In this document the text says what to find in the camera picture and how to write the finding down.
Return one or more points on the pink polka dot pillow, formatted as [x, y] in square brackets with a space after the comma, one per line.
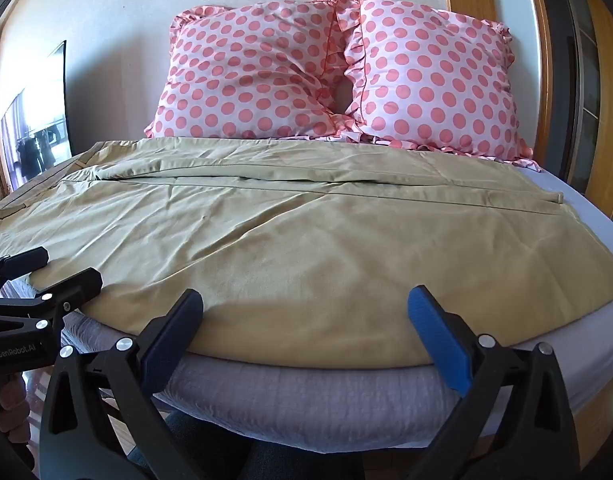
[246, 72]
[431, 80]

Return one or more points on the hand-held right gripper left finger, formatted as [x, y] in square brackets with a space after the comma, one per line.
[170, 332]

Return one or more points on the dark glass door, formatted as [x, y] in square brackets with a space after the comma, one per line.
[579, 85]

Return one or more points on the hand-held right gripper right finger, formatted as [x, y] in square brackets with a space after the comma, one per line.
[438, 336]

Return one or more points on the black flat television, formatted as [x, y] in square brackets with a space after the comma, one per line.
[39, 125]

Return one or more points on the person's left hand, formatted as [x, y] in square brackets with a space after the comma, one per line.
[12, 412]

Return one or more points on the bed with lavender sheet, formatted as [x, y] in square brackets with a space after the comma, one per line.
[286, 400]

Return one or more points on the wooden cabinet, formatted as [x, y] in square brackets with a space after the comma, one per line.
[606, 90]

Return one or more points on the khaki pants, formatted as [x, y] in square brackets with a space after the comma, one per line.
[296, 250]

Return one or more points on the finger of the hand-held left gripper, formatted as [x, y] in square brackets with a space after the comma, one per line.
[22, 262]
[71, 285]

